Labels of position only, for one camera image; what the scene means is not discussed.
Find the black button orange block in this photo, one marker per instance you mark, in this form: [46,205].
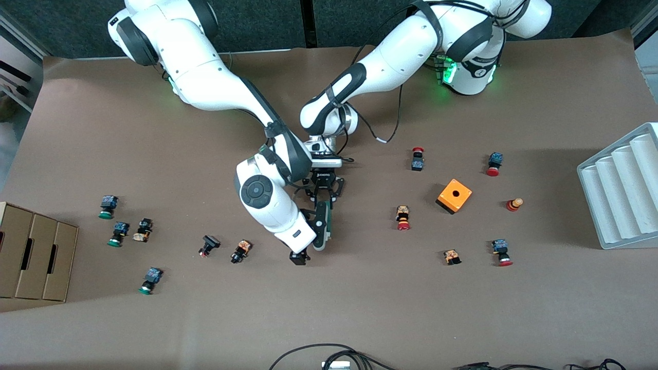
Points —
[241,249]

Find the black vertical post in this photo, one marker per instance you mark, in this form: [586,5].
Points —
[307,23]

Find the grey metal side frame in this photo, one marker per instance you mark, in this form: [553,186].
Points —
[649,67]
[10,56]

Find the orange button enclosure box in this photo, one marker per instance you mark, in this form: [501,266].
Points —
[455,194]

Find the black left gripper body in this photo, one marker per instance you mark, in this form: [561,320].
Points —
[323,178]

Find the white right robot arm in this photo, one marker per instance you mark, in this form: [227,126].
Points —
[205,77]

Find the brown cardboard box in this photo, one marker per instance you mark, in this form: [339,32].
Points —
[36,257]

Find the green pushbutton blue block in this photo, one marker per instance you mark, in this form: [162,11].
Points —
[153,275]
[109,201]
[121,227]

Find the white grey adapter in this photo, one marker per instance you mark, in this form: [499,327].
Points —
[335,365]

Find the grey ribbed plastic tray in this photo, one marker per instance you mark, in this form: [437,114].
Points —
[617,190]

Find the orange red button head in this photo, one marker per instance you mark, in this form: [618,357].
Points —
[514,204]

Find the black square button red base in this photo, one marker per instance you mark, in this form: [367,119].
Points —
[211,241]

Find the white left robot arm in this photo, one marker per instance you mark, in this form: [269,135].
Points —
[401,51]

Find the red button orange striped collar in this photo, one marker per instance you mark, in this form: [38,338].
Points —
[403,216]

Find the red button blue base lower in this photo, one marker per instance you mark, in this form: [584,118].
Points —
[499,247]

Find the black orange contact block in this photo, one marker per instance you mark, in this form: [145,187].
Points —
[143,231]

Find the brown paper table cover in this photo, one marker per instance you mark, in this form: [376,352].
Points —
[154,154]

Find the red mushroom button blue block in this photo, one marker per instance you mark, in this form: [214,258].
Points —
[495,159]

